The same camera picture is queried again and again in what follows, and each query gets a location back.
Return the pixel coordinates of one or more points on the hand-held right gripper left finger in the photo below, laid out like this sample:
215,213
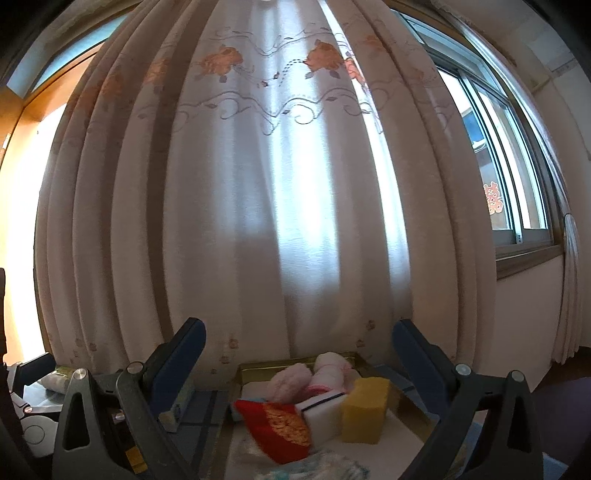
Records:
178,369

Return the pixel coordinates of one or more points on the yellow sponge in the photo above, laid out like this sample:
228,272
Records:
364,410

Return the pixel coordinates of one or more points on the sliding window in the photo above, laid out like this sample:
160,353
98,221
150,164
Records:
503,152

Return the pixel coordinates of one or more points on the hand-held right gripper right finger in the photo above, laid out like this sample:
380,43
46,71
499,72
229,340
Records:
411,355

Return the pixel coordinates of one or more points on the white sponge with dark stripe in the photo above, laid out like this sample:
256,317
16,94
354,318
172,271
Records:
323,417

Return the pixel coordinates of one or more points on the floral embroidered curtain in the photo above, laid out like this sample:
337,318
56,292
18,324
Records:
258,207

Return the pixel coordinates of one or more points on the red paper-cut window decoration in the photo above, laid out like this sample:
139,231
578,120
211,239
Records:
494,197

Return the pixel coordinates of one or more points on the clear plastic snack packet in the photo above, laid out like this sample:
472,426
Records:
323,468

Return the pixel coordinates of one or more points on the red embroidered pouch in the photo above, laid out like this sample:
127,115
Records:
274,429

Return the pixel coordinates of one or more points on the tied-back cream curtain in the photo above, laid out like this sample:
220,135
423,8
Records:
570,295

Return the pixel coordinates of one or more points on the blue plaid blanket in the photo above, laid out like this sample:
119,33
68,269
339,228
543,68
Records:
203,415

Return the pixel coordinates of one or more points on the pale pink fluffy puff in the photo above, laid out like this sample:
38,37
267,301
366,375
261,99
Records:
291,381

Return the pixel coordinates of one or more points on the white and pink knitted cloth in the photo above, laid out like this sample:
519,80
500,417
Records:
330,374

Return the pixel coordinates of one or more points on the gold box with white lining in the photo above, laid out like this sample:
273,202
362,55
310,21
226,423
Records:
401,429

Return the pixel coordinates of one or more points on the white rolled cloth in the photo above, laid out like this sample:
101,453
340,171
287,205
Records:
56,382

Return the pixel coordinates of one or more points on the wooden door frame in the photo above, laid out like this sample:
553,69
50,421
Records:
27,101

